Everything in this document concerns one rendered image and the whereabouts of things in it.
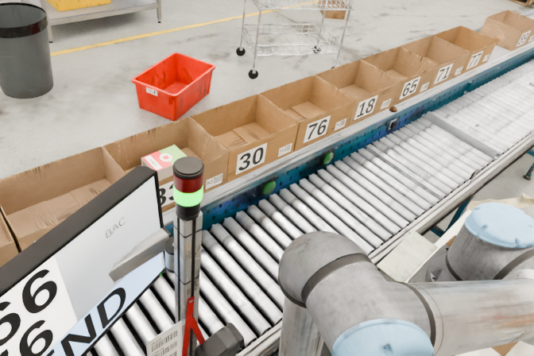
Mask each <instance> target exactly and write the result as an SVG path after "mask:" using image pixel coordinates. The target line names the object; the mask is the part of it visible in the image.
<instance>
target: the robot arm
mask: <svg viewBox="0 0 534 356"><path fill-rule="evenodd" d="M278 283H279V286H280V289H281V291H282V293H283V294H284V310H283V317H282V324H281V339H280V346H279V354H278V356H320V355H321V351H322V348H323V341H324V342H325V343H326V345H327V347H328V349H329V351H330V352H331V355H332V356H454V355H457V354H465V353H468V352H472V351H476V350H482V349H486V348H490V347H494V346H500V345H505V344H508V343H512V342H519V341H522V342H525V343H527V344H529V345H533V346H534V219H533V218H531V217H530V216H529V215H526V214H525V213H524V212H523V211H521V210H520V209H518V208H515V207H512V206H510V205H507V204H503V203H482V204H480V205H478V206H476V207H475V208H474V209H473V210H472V212H471V213H470V214H469V215H468V216H467V217H466V219H465V222H464V223H463V225H462V227H461V229H460V231H459V232H458V234H457V236H456V237H455V240H454V241H453V242H452V244H451V247H450V248H449V250H448V251H447V252H446V253H444V254H443V255H441V256H439V257H437V258H436V259H435V260H434V261H433V262H432V263H431V265H430V267H429V269H428V272H427V282H417V283H404V282H401V281H386V280H385V278H384V277H383V276H382V275H381V274H380V272H379V271H378V269H377V268H376V266H375V265H374V263H373V262H372V261H371V260H370V258H369V257H368V255H367V254H366V252H365V251H364V250H363V249H362V248H360V247H359V246H358V245H357V244H356V243H355V242H353V241H351V240H350V239H349V238H346V237H345V236H342V235H341V234H336V233H333V232H329V231H314V232H311V233H307V234H303V235H301V236H299V237H298V238H296V239H295V240H293V241H292V242H291V243H290V244H289V245H288V247H287V248H286V249H285V251H284V252H283V254H282V256H281V260H280V263H279V268H278Z"/></svg>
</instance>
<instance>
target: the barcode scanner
mask: <svg viewBox="0 0 534 356"><path fill-rule="evenodd" d="M244 345H245V343H244V337H243V335H242V334H241V333H240V332H239V330H238V329H237V328H236V326H235V325H233V324H232V323H228V324H227V325H226V326H225V327H222V328H220V329H219V330H218V331H216V332H215V333H214V334H213V335H212V336H210V337H209V338H208V339H206V340H205V342H204V343H203V344H201V345H198V346H197V347H196V349H195V356H233V355H234V354H236V353H237V352H238V350H239V349H240V348H242V347H243V346H244Z"/></svg>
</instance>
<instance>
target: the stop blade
mask: <svg viewBox="0 0 534 356"><path fill-rule="evenodd" d="M366 150H367V151H369V152H370V153H372V154H373V155H374V156H375V157H377V158H379V159H380V160H382V161H384V162H385V163H386V164H387V165H389V166H390V167H392V168H394V169H395V170H397V171H398V172H399V173H400V174H402V175H403V176H405V177H407V178H408V179H410V180H411V181H412V182H414V183H415V184H417V185H418V186H420V187H421V188H423V189H424V190H425V191H427V192H428V193H430V194H431V195H433V196H434V197H436V198H437V199H438V198H439V197H440V195H439V194H438V193H437V192H435V191H433V190H432V189H430V188H429V187H428V186H426V185H425V184H423V183H421V182H420V181H418V180H417V179H416V178H415V177H413V176H411V175H410V174H408V173H407V172H406V171H404V170H403V169H401V168H399V167H398V166H396V165H395V164H394V163H393V162H391V161H389V160H388V159H386V158H385V157H383V156H382V155H381V154H379V153H377V152H376V151H374V150H373V149H371V148H370V147H369V146H367V149H366Z"/></svg>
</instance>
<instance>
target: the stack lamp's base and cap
mask: <svg viewBox="0 0 534 356"><path fill-rule="evenodd" d="M172 170H173V172H174V173H175V174H176V175H177V176H178V177H180V178H183V179H187V180H190V179H195V178H196V177H199V176H201V175H202V174H203V171H204V163H203V162H202V161H201V160H200V159H198V158H196V157H181V158H179V159H177V160H176V161H175V162H174V163H173V166H172ZM199 214H200V202H199V203H198V204H196V205H194V206H190V207H186V206H182V205H179V204H178V203H177V202H176V216H177V217H178V218H179V219H182V220H184V221H191V220H194V219H196V218H198V217H199Z"/></svg>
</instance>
